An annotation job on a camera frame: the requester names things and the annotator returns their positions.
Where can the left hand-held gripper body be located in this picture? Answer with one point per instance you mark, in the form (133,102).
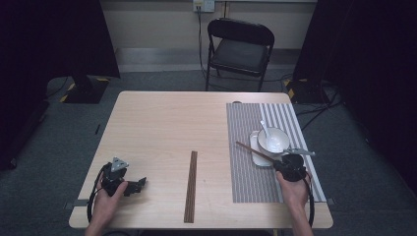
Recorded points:
(113,182)

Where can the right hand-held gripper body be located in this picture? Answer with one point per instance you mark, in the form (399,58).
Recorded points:
(293,167)

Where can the single brown wooden chopstick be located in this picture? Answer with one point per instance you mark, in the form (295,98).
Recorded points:
(254,151)

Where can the row of brown chopsticks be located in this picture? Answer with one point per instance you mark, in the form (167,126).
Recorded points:
(191,187)

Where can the person's left hand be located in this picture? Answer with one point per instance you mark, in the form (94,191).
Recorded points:
(106,206)

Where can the person's right hand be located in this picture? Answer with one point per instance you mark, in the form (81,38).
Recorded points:
(295,193)

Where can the white square plate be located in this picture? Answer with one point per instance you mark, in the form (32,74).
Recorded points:
(259,159)

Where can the white round bowl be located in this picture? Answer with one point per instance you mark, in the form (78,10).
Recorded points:
(278,141)

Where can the white ceramic spoon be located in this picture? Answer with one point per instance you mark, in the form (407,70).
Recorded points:
(266,129)

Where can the grey striped placemat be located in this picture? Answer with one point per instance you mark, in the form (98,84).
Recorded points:
(242,177)

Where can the small black floor strip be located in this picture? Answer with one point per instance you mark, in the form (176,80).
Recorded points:
(97,129)

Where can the black stand base striped tape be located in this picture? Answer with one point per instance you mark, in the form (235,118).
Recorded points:
(303,91)
(86,90)

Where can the black folding chair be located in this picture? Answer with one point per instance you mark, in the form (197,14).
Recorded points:
(241,54)

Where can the black curtain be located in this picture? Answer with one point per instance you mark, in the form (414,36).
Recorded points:
(367,65)
(49,49)

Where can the grey table edge bracket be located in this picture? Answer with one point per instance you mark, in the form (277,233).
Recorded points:
(330,201)
(77,203)

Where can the white wall socket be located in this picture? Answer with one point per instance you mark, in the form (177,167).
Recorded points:
(203,5)

